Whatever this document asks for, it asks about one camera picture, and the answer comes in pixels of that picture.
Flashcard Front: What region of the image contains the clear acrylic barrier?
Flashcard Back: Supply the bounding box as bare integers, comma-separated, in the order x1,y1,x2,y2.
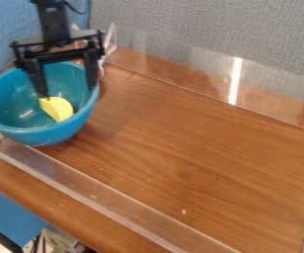
106,24,304,128
0,134,239,253

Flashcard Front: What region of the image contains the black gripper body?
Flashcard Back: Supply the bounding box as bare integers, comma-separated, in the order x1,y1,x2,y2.
10,30,106,69

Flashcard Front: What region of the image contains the clear acrylic front barrier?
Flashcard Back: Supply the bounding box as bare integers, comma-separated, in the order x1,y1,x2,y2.
0,134,239,253

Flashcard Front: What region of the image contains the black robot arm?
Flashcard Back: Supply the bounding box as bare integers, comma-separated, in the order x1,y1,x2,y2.
10,0,106,97

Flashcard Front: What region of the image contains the clear acrylic back barrier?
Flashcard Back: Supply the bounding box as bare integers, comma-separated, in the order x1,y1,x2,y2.
106,24,304,128

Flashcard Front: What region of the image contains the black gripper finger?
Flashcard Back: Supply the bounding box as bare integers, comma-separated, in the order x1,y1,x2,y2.
24,58,48,97
83,48,99,90

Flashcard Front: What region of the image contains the orange white plunger toy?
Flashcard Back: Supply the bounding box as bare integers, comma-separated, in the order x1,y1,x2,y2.
98,55,106,80

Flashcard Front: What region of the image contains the blue bowl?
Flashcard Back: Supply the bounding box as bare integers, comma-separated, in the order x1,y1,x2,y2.
0,62,100,146

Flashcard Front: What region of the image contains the yellow wedge object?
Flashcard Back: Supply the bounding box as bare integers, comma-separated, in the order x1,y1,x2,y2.
39,97,74,123

